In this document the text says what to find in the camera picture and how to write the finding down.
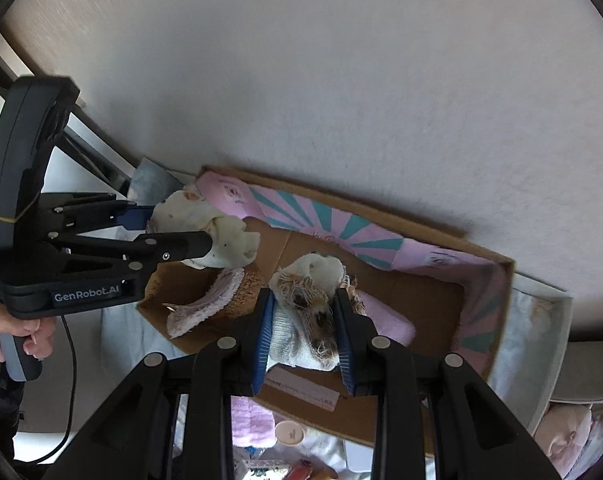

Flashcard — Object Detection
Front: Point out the light blue pillow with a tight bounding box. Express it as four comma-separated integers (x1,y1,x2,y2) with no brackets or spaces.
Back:
130,157,174,203

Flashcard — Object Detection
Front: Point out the white plastic box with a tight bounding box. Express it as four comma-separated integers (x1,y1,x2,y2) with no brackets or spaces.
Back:
345,441,378,474

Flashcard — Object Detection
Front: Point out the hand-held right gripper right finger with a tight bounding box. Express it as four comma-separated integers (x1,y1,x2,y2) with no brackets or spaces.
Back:
333,286,563,480

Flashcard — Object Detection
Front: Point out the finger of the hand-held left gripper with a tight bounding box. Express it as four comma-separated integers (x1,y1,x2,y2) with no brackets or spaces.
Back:
48,230,215,275
54,192,158,234

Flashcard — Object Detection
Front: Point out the red packet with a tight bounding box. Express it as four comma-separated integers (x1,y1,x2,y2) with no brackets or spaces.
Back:
284,460,339,480

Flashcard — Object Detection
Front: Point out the brown fuzzy cloth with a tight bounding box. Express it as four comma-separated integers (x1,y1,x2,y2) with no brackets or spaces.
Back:
214,270,272,321

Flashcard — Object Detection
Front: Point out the black cable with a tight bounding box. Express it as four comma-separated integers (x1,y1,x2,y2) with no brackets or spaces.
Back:
16,316,77,466

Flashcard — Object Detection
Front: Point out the white stained cloth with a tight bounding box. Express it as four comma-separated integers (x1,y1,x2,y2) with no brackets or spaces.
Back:
148,187,261,271

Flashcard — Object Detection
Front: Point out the pink folded cloth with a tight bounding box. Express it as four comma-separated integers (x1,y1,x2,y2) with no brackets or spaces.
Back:
354,292,417,348

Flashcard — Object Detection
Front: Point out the pink fluffy cloth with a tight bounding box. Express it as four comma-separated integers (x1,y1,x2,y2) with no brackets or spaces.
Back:
231,395,278,450

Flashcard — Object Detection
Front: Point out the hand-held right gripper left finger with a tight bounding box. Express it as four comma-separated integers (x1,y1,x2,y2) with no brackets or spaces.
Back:
61,289,277,480

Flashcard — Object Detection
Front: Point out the beige round lid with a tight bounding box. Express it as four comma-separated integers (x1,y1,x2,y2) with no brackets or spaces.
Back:
274,420,307,447

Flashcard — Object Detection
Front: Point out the frayed white cloth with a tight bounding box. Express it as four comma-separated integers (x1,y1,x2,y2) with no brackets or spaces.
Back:
268,252,367,373

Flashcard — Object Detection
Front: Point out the light blue floral bedsheet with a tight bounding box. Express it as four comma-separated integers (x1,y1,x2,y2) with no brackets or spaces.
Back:
101,157,575,480

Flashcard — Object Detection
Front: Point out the pink printed cardboard box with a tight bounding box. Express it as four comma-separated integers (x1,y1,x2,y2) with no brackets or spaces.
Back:
136,164,516,461

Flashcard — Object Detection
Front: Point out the pink white ribbed cloth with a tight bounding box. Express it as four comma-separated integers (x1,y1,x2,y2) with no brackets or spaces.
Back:
164,267,247,339

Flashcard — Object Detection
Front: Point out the pink floral pillow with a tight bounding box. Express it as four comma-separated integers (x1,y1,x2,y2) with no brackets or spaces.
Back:
531,402,603,480

